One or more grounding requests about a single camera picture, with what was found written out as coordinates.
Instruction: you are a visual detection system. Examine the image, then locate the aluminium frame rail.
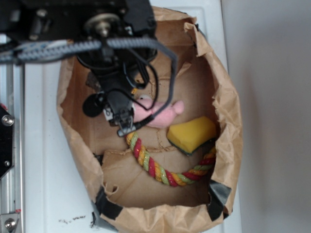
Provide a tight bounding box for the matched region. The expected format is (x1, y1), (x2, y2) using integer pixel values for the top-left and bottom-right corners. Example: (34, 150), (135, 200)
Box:
(0, 64), (25, 233)

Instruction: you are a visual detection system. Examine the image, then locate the black metal bracket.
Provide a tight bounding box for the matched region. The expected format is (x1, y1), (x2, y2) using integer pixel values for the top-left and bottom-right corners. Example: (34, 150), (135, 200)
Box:
(0, 103), (15, 179)

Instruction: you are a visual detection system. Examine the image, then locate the pink plush bunny toy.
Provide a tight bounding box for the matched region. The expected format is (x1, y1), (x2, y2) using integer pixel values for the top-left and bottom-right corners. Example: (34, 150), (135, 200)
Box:
(133, 94), (185, 129)

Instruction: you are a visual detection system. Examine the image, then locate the white plastic tray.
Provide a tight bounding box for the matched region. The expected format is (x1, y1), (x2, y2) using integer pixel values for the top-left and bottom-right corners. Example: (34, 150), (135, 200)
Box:
(22, 0), (242, 233)

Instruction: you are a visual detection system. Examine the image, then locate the yellow green sponge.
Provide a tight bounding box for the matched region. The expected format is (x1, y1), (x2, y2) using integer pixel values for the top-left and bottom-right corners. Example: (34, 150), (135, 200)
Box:
(167, 116), (217, 155)

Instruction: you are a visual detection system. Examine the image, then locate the brown paper bag bin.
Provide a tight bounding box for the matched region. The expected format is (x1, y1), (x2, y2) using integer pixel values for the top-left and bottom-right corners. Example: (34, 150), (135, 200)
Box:
(57, 7), (243, 233)

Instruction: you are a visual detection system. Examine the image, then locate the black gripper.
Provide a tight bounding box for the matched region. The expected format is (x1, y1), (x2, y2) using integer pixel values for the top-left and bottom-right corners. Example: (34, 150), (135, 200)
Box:
(89, 53), (137, 129)

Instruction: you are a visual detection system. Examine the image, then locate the multicolour twisted rope toy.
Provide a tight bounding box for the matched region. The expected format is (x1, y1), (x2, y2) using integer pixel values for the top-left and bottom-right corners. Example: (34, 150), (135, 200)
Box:
(125, 132), (216, 187)

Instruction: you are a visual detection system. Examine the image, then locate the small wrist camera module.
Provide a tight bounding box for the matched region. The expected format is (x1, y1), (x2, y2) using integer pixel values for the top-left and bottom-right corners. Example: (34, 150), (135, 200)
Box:
(103, 89), (136, 137)

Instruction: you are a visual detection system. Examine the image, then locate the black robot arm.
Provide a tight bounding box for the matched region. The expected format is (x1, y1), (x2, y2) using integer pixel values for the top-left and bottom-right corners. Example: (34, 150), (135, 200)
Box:
(0, 0), (159, 132)

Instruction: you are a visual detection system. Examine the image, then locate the grey braided cable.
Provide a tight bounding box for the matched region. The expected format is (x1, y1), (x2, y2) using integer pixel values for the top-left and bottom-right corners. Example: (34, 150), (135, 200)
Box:
(0, 37), (178, 129)

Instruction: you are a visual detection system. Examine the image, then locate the black round knob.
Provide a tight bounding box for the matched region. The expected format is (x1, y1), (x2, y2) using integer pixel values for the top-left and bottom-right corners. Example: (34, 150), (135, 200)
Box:
(83, 94), (105, 117)

